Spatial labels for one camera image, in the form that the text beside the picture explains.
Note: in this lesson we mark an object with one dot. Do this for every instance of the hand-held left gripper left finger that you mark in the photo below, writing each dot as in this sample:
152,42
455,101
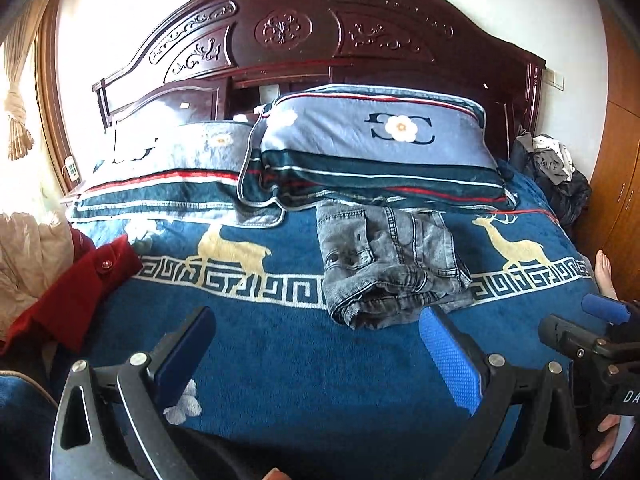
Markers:
185,355

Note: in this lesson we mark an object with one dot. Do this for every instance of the dark blue fleece cloth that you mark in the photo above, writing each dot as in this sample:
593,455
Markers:
20,410

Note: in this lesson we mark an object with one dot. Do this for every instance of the beige tied curtain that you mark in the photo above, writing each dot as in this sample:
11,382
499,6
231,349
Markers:
17,110

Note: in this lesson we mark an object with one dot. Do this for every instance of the brown wooden wardrobe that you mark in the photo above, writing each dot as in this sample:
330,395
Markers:
615,185

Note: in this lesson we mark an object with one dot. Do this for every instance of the wooden window frame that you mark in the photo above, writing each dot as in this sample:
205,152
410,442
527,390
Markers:
46,85

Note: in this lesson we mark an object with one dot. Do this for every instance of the cream puffy garment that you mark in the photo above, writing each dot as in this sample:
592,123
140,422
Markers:
30,260

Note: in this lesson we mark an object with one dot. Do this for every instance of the person's bare foot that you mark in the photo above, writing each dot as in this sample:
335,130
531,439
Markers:
605,272

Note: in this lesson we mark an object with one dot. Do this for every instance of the blue grey flower print pillow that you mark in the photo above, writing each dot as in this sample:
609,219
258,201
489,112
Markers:
350,145
175,180

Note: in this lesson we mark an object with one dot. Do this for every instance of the grey crumpled clothes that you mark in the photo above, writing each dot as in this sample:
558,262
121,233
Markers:
550,162

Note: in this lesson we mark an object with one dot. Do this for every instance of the blue deer print blanket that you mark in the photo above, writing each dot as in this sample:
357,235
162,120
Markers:
300,360

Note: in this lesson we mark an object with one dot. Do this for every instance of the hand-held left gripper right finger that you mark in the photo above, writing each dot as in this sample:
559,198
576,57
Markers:
450,360

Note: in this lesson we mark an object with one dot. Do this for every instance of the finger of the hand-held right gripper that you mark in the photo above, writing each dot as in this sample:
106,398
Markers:
605,308
565,332

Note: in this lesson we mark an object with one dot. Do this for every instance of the grey denim pants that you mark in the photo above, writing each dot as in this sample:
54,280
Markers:
390,265

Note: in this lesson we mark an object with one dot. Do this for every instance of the white wall socket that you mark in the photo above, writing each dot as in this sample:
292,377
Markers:
555,78

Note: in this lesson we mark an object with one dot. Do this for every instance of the dark clothes pile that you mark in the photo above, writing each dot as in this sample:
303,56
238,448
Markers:
570,195

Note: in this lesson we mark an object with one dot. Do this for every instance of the red garment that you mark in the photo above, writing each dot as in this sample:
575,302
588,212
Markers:
75,295

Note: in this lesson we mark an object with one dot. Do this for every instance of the person's left hand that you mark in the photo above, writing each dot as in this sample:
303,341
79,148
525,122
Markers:
275,475

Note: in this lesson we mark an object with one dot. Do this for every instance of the carved dark wooden headboard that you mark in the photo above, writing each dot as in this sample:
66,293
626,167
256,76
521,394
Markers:
300,25

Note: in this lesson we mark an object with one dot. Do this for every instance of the white wall switch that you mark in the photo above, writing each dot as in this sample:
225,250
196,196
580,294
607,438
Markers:
72,168

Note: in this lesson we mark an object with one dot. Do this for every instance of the person's right hand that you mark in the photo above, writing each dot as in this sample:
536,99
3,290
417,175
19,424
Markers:
602,452

